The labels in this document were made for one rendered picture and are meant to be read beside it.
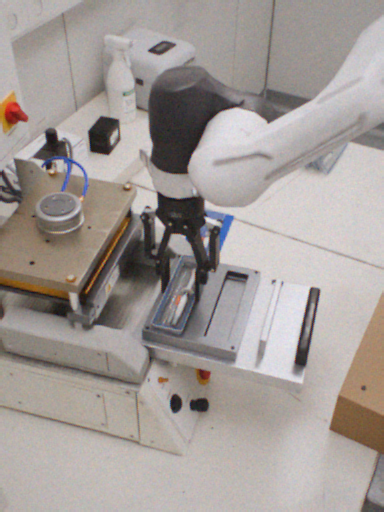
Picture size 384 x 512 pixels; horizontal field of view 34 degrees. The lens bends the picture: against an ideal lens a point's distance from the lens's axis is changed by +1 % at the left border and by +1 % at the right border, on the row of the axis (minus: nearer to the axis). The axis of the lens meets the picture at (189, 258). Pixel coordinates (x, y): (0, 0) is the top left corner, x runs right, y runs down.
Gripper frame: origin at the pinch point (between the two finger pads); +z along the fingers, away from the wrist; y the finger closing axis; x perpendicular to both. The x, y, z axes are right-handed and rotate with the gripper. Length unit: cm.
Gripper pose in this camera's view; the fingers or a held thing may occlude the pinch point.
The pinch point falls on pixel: (182, 279)
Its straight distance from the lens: 109.7
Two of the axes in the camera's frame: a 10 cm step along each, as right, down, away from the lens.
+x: 2.9, -6.6, 7.0
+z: 0.0, 7.3, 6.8
